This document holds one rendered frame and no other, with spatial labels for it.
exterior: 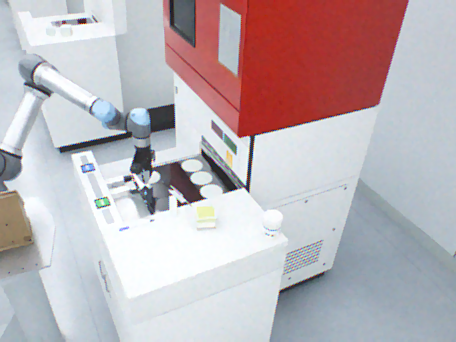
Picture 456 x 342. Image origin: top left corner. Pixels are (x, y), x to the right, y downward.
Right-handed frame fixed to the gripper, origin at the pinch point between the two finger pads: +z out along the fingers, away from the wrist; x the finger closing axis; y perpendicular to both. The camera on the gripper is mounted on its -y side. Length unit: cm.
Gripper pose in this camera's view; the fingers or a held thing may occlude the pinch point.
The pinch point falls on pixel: (144, 183)
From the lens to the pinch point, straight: 192.6
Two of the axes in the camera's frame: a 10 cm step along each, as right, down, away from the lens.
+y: 1.7, -5.9, 7.9
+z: -0.4, 7.9, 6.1
